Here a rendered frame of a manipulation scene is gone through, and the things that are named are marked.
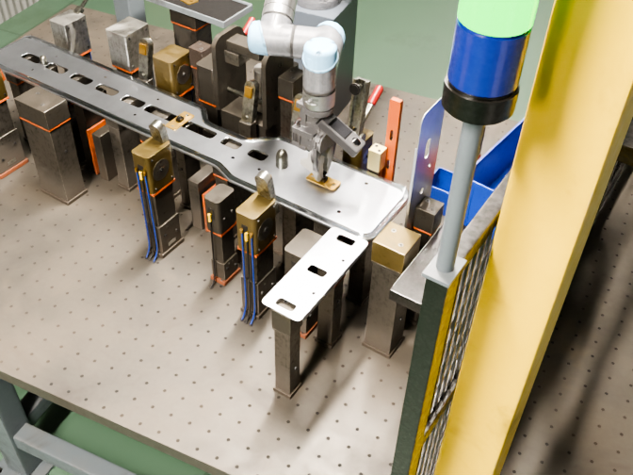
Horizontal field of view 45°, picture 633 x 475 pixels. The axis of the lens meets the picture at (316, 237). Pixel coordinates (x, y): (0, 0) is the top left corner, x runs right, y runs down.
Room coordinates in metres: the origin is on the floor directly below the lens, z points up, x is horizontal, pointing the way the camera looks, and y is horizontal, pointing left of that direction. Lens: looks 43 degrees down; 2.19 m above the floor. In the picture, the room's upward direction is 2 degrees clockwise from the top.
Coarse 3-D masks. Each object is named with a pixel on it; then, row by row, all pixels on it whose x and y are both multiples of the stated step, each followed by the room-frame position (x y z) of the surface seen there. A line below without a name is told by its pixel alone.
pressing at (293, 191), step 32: (0, 64) 1.98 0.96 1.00; (32, 64) 1.98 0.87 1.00; (64, 64) 1.99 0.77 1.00; (96, 64) 1.99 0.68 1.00; (64, 96) 1.82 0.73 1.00; (96, 96) 1.82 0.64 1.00; (128, 96) 1.83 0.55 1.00; (160, 96) 1.83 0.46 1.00; (224, 128) 1.68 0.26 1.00; (224, 160) 1.55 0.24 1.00; (256, 160) 1.55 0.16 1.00; (288, 160) 1.56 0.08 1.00; (288, 192) 1.43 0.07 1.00; (320, 192) 1.43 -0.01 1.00; (352, 192) 1.44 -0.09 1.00; (384, 192) 1.44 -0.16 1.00; (352, 224) 1.32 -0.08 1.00; (384, 224) 1.33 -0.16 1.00
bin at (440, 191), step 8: (440, 168) 1.82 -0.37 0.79; (440, 176) 1.82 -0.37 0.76; (448, 176) 1.81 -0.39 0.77; (432, 184) 1.79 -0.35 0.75; (440, 184) 1.82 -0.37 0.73; (448, 184) 1.80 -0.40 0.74; (432, 192) 1.73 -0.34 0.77; (440, 192) 1.72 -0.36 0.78; (448, 192) 1.71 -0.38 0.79; (440, 200) 1.72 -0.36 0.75
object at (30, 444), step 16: (0, 384) 1.22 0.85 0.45; (0, 400) 1.20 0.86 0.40; (16, 400) 1.24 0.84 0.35; (32, 400) 1.32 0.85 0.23; (0, 416) 1.19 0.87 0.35; (16, 416) 1.23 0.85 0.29; (32, 416) 1.28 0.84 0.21; (0, 432) 1.19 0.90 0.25; (16, 432) 1.21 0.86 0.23; (32, 432) 1.21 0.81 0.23; (0, 448) 1.21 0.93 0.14; (16, 448) 1.19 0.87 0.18; (32, 448) 1.16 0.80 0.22; (48, 448) 1.16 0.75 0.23; (64, 448) 1.16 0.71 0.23; (80, 448) 1.17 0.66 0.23; (0, 464) 1.23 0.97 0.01; (16, 464) 1.19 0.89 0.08; (32, 464) 1.21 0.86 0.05; (48, 464) 1.24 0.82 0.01; (64, 464) 1.12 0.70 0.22; (80, 464) 1.12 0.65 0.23; (96, 464) 1.12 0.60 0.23; (112, 464) 1.12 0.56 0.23
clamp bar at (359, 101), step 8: (360, 80) 1.61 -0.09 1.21; (368, 80) 1.61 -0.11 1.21; (352, 88) 1.58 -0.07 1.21; (360, 88) 1.58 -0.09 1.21; (368, 88) 1.60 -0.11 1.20; (352, 96) 1.60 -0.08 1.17; (360, 96) 1.60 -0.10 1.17; (352, 104) 1.60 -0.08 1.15; (360, 104) 1.60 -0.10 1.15; (352, 112) 1.60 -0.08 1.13; (360, 112) 1.58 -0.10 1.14; (352, 120) 1.60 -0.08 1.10; (360, 120) 1.58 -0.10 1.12; (352, 128) 1.60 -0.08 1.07; (360, 128) 1.58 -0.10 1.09
